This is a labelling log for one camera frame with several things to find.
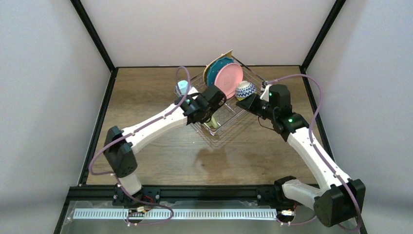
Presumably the teal polka dot plate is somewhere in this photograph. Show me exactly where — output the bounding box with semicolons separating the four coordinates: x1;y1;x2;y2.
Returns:
206;57;234;86

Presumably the light blue mug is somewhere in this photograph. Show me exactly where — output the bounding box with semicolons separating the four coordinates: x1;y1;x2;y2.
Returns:
175;80;188;96

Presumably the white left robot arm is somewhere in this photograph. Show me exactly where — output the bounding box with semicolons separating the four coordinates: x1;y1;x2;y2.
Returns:
103;85;226;195

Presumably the black aluminium frame rail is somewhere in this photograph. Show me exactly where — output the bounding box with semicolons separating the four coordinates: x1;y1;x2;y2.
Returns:
55;185;366;234

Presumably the lime green bowl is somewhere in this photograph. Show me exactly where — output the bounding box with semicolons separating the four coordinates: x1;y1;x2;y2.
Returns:
235;80;257;101

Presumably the white slotted cable duct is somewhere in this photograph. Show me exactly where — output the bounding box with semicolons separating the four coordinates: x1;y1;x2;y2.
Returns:
70;208;277;220

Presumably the metal wire dish rack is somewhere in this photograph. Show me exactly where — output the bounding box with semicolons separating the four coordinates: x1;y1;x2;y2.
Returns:
191;56;266;136

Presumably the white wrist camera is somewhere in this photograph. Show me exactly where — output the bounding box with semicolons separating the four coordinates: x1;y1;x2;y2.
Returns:
260;81;272;102

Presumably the pale green mug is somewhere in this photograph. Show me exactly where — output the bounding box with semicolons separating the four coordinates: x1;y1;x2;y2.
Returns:
206;115;220;129

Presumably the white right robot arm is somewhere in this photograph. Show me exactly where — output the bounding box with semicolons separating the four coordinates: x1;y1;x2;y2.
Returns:
236;84;366;230

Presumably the bamboo pattern square plate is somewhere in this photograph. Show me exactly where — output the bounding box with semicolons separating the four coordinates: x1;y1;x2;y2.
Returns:
203;50;234;86

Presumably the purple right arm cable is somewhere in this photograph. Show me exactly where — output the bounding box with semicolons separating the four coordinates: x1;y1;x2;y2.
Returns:
263;74;364;233

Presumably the pink round plate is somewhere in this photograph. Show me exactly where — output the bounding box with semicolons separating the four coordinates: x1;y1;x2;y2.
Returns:
214;63;244;99

